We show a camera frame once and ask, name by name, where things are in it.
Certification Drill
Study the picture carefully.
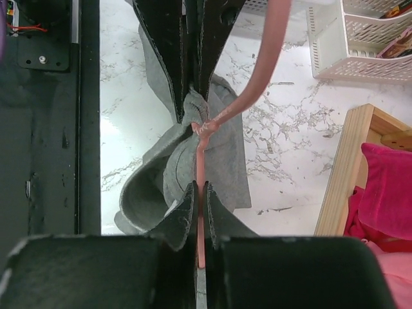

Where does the pink t-shirt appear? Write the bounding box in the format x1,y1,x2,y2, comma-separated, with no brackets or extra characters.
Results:
362,239,411,308

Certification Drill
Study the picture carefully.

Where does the grey t-shirt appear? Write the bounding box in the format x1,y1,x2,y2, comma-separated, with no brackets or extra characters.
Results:
114,24,252,309

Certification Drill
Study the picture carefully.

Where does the white magazine file rack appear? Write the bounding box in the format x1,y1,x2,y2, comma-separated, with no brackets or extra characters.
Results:
306,1,411,84

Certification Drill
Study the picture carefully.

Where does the wooden clothes rack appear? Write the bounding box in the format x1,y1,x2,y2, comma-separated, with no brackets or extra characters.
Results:
314,104,411,236

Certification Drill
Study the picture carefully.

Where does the magenta t-shirt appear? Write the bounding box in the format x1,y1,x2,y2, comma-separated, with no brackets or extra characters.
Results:
344,143,411,253

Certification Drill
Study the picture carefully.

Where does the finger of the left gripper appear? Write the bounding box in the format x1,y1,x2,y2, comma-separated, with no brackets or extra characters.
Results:
196,0,245,99
133,0,187,123

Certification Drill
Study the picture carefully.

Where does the white laundry basket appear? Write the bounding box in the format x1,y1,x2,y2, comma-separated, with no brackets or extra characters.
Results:
243,0,268,15

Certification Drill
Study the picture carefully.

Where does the children's book pink cover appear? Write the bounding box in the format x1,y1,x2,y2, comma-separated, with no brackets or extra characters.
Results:
377,27,411,59

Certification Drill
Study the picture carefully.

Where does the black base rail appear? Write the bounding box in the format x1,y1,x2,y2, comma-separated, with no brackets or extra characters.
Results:
1,1,101,261

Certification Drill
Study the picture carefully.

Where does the pink wire hanger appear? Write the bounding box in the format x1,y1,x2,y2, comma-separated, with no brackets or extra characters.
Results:
191,0,293,270

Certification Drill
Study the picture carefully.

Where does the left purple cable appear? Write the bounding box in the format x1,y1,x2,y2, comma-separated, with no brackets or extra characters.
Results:
0,0,9,62

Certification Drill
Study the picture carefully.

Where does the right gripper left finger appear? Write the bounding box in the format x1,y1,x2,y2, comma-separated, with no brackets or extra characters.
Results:
1,182,197,308

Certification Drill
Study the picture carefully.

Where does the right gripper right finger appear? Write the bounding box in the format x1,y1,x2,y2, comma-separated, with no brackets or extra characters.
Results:
204,183,396,308

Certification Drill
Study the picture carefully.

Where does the thin dark book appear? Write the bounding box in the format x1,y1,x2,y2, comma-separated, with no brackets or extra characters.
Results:
380,0,412,19

